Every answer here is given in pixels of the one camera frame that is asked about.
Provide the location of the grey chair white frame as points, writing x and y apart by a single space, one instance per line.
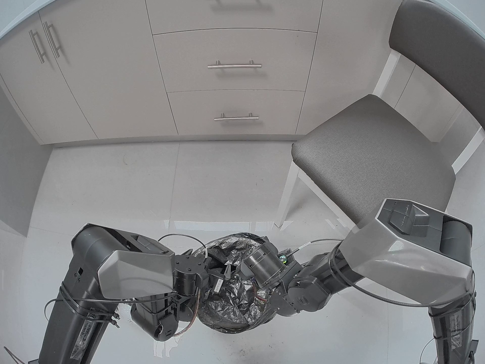
371 157

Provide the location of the black plastic bag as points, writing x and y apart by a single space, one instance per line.
231 309

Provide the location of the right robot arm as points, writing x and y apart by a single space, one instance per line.
398 248

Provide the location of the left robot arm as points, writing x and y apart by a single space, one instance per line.
132 275

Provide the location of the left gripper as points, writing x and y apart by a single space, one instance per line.
219 283

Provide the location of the beige cabinet with drawers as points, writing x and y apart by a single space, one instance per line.
235 32

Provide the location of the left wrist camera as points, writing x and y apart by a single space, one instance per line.
216 265

